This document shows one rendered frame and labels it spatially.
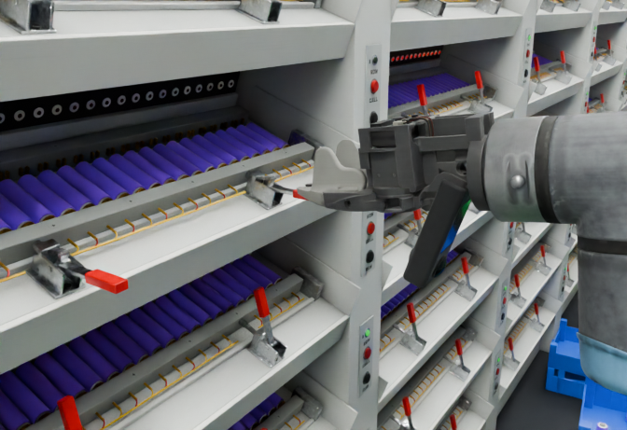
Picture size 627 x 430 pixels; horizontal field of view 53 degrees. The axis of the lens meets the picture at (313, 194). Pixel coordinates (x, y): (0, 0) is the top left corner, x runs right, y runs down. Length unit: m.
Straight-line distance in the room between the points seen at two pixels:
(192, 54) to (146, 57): 0.05
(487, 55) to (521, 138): 0.95
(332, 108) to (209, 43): 0.28
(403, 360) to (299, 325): 0.37
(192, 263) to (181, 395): 0.17
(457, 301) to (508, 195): 0.89
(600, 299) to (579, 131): 0.13
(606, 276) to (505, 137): 0.13
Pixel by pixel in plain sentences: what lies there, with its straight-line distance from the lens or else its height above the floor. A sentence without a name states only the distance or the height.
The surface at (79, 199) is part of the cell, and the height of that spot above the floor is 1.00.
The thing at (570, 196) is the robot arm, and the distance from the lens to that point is 0.53.
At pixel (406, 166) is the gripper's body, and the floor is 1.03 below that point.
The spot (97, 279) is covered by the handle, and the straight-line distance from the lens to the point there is 0.50.
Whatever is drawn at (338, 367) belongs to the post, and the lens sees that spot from 0.97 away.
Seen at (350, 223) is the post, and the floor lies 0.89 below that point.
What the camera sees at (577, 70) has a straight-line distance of 2.15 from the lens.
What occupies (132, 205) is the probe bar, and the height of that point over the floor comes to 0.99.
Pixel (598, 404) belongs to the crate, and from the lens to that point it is 1.45.
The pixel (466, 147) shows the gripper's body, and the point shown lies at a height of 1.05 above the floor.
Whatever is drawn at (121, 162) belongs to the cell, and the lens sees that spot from 0.69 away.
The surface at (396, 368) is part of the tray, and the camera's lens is 1.17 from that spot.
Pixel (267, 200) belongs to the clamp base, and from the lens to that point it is 0.71.
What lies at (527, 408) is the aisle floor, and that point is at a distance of 2.13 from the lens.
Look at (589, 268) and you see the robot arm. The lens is 0.54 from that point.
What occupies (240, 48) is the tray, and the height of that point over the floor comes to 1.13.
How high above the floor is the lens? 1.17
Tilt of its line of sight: 17 degrees down
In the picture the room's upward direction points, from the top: straight up
